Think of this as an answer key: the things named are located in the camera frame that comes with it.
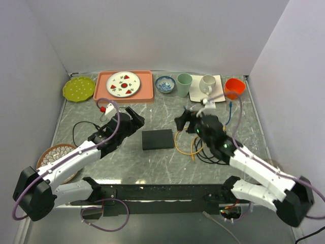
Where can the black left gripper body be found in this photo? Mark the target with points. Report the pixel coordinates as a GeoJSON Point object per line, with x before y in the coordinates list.
{"type": "Point", "coordinates": [130, 130]}

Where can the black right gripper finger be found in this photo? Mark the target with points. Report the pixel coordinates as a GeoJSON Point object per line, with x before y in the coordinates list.
{"type": "Point", "coordinates": [182, 120]}
{"type": "Point", "coordinates": [194, 121]}

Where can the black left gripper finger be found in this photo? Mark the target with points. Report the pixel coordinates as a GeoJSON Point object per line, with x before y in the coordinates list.
{"type": "Point", "coordinates": [138, 122]}
{"type": "Point", "coordinates": [132, 113]}

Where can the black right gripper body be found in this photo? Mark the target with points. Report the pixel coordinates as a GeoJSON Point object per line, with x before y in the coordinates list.
{"type": "Point", "coordinates": [198, 131]}

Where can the black network switch box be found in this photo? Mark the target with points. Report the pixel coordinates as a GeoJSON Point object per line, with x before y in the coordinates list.
{"type": "Point", "coordinates": [157, 139]}

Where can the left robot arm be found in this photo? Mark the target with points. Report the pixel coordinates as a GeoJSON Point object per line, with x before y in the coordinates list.
{"type": "Point", "coordinates": [39, 191]}

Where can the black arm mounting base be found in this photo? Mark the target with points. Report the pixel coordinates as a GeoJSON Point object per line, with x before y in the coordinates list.
{"type": "Point", "coordinates": [114, 206]}

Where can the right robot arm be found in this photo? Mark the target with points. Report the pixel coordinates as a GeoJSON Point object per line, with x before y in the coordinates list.
{"type": "Point", "coordinates": [289, 199]}

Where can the pink plastic tray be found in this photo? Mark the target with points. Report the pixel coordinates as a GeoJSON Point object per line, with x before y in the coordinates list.
{"type": "Point", "coordinates": [144, 95]}

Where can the white square plate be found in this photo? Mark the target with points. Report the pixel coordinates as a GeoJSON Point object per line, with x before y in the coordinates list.
{"type": "Point", "coordinates": [196, 95]}

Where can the white watermelon pattern plate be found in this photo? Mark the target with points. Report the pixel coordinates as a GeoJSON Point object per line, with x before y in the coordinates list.
{"type": "Point", "coordinates": [123, 84]}

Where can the white ceramic mug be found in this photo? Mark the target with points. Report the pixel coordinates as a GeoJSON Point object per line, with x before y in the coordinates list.
{"type": "Point", "coordinates": [207, 84]}

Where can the blue white patterned bowl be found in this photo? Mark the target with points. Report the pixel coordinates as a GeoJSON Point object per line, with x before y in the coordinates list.
{"type": "Point", "coordinates": [165, 84]}

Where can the pale green cup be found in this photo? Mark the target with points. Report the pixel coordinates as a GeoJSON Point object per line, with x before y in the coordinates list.
{"type": "Point", "coordinates": [183, 84]}

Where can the orange plastic bowl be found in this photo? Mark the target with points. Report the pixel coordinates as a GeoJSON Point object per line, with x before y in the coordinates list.
{"type": "Point", "coordinates": [234, 85]}

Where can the green dotted plate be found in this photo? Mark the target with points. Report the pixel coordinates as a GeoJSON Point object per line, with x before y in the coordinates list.
{"type": "Point", "coordinates": [79, 89]}

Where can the brown petal pattern plate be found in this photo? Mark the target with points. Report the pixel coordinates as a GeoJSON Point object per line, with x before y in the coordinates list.
{"type": "Point", "coordinates": [54, 153]}

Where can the aluminium frame rail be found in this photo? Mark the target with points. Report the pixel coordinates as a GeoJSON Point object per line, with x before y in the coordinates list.
{"type": "Point", "coordinates": [83, 191]}

